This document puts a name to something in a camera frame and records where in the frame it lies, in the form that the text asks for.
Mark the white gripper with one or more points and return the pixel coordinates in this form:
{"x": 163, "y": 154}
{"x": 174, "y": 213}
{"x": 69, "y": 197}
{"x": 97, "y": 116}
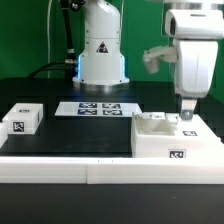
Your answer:
{"x": 195, "y": 34}

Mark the white cabinet door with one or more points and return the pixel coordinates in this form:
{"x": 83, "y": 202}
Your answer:
{"x": 153, "y": 115}
{"x": 195, "y": 130}

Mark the white cabinet body box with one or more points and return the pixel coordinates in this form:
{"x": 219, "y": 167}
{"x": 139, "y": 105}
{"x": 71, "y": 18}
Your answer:
{"x": 155, "y": 139}

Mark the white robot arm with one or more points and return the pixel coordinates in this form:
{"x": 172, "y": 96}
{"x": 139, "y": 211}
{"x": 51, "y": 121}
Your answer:
{"x": 101, "y": 65}

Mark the white cabinet top box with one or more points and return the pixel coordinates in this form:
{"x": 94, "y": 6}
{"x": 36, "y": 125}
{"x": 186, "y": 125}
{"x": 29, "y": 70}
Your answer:
{"x": 24, "y": 118}

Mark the white marker sheet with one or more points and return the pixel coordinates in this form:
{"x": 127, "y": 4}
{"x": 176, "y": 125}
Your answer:
{"x": 97, "y": 109}

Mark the white front fence bar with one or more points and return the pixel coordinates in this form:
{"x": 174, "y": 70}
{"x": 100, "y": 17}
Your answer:
{"x": 110, "y": 171}

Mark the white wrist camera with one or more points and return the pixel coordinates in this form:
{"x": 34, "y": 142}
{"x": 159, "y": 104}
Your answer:
{"x": 153, "y": 56}

